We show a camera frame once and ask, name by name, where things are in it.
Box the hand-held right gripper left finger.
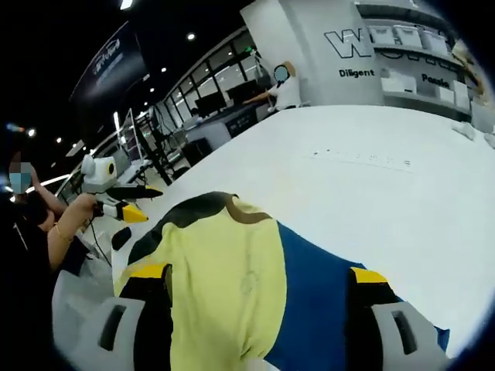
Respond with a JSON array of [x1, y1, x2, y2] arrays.
[[75, 262, 174, 371]]

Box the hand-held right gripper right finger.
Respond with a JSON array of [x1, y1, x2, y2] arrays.
[[345, 265, 452, 371]]

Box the yellow blue black garment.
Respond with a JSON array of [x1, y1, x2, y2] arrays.
[[113, 191, 452, 371]]

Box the person's left hand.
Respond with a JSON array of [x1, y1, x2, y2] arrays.
[[56, 191, 105, 240]]

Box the grey mesh office chair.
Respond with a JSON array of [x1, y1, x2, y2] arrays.
[[52, 266, 131, 371]]

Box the person's black shirt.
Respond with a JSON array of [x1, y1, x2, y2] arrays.
[[0, 192, 53, 371]]

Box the dark hanging banner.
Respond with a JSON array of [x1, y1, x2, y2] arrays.
[[69, 21, 150, 113]]

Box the black computer monitor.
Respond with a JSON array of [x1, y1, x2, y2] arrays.
[[195, 92, 227, 114], [226, 82, 258, 106]]

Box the dark reception counter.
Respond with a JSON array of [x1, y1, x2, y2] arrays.
[[185, 102, 274, 146]]

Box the round ceiling downlights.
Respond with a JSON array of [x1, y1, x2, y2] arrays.
[[25, 31, 197, 150]]

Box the light grey box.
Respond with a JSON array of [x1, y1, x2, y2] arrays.
[[469, 100, 495, 132]]

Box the white cardboard box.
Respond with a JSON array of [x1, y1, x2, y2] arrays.
[[454, 80, 471, 110], [381, 75, 417, 94], [435, 85, 456, 106]]

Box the grey metal shelf unit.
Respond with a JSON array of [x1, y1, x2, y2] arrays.
[[367, 0, 475, 117]]

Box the white lidded storage bin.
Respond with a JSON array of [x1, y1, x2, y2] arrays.
[[369, 25, 396, 46], [421, 30, 450, 53], [394, 25, 423, 48]]

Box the gold bracelet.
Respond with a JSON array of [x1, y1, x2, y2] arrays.
[[53, 223, 74, 243]]

